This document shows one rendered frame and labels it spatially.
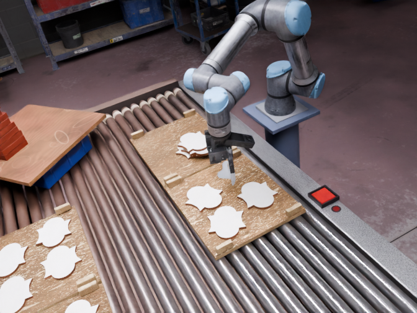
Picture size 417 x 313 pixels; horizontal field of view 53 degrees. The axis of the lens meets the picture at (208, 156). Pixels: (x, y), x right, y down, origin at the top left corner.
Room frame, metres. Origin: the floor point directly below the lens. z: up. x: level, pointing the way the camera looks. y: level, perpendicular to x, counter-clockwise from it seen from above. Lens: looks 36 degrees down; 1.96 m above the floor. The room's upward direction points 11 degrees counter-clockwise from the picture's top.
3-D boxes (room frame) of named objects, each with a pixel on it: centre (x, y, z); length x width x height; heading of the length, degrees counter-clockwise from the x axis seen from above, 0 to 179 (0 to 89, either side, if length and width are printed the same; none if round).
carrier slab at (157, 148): (1.51, 0.10, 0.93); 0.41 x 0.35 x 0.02; 21
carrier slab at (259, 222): (1.12, -0.05, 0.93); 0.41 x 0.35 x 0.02; 21
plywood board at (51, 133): (1.65, 0.77, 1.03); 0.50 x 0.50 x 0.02; 58
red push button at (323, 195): (1.04, -0.36, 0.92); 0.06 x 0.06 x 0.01; 20
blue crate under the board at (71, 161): (1.60, 0.72, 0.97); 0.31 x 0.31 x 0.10; 58
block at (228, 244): (0.88, 0.01, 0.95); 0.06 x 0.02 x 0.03; 111
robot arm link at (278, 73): (1.73, -0.40, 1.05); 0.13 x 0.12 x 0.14; 48
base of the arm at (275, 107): (1.74, -0.39, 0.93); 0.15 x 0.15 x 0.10
